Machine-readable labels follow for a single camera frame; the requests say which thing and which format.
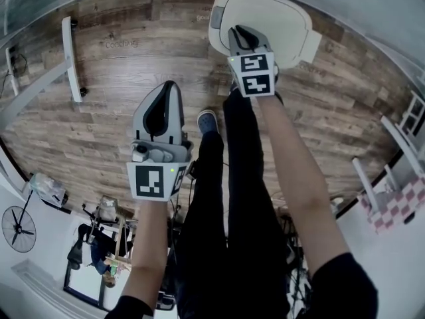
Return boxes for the pink checkered cloth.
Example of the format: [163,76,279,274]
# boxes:
[359,175,425,235]

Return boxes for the person's black shirt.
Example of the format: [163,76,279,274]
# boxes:
[111,251,379,319]

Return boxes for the black office chair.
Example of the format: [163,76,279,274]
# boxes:
[66,223,96,272]

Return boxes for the person's left forearm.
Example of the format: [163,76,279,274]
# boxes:
[122,197,173,309]

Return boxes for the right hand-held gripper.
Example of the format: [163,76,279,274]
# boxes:
[227,25,280,98]

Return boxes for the person's right forearm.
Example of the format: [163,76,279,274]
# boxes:
[256,94,350,276]

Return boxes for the clear plastic bag with items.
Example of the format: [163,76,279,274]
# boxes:
[28,172,70,209]

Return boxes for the white plastic container lid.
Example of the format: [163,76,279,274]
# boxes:
[218,0,313,69]

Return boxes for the white stool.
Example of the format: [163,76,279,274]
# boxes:
[351,156,400,224]

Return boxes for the black floor cable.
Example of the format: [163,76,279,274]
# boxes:
[0,52,28,100]

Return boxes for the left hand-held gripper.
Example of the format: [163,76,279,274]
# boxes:
[126,80,195,201]

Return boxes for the person's black trousers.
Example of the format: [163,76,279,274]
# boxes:
[171,87,294,319]

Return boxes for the black standing fan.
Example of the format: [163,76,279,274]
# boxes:
[1,188,38,255]

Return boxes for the white desk leg frame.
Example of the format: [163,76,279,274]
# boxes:
[0,15,84,130]

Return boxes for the cream lidded waste bin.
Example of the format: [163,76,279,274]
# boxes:
[208,0,323,72]

